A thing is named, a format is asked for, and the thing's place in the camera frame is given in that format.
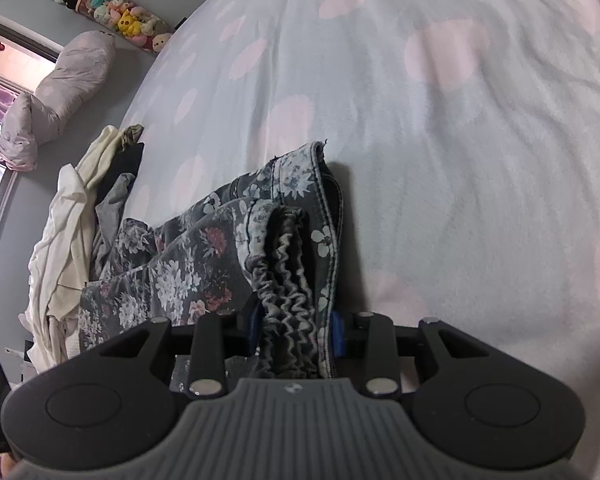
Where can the cream garment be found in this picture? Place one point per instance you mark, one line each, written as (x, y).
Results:
(100, 152)

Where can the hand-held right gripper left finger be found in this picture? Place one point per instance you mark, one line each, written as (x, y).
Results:
(254, 325)

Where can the black garment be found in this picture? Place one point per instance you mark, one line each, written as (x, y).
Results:
(125, 165)

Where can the leopard print cloth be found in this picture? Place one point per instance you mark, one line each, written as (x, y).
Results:
(131, 135)

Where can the black wall socket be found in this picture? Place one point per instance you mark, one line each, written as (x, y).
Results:
(180, 23)

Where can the window with dark frame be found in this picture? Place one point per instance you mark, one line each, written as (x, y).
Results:
(10, 35)

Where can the rolled pale pink quilt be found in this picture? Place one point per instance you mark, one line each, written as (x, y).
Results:
(65, 80)

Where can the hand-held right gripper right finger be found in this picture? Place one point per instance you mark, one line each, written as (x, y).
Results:
(336, 335)

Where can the polka dot bed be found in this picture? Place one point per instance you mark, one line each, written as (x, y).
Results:
(430, 185)

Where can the white garment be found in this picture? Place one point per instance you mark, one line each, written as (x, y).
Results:
(60, 240)

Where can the dark floral pants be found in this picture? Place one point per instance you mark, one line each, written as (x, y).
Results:
(190, 260)

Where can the column of plush toys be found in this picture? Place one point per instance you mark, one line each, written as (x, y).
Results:
(125, 20)

